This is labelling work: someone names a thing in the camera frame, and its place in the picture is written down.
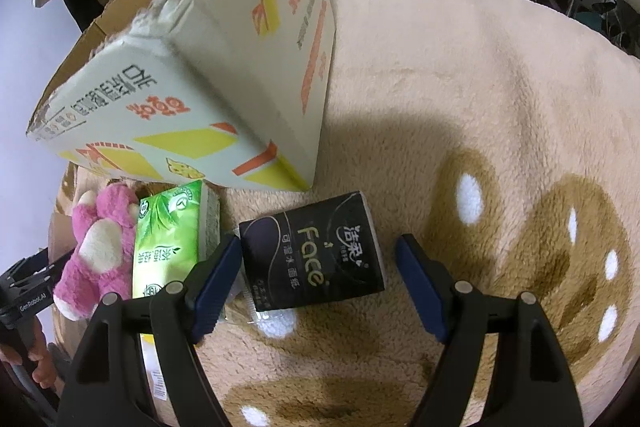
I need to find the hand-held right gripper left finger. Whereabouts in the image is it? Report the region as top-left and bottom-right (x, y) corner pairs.
(56, 234), (243, 427)

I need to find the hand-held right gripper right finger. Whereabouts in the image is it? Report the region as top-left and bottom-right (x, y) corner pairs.
(395, 234), (585, 427)

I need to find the green tissue pack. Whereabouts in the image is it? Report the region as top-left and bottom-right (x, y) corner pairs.
(132, 180), (222, 300)

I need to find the pink plush bear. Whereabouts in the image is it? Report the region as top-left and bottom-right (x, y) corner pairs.
(53, 185), (142, 321)

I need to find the black tissue pack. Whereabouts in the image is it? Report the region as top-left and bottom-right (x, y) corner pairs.
(239, 191), (387, 312)

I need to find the printed cardboard box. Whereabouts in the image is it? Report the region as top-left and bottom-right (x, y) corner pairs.
(26, 0), (337, 192)

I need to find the person's left hand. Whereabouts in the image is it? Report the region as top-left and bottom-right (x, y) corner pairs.
(0, 318), (62, 388)

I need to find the clear plastic wrapper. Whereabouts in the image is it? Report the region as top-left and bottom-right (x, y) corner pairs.
(220, 272), (296, 333)

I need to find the beige deer-print blanket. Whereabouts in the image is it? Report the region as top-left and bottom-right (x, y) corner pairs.
(50, 0), (640, 427)

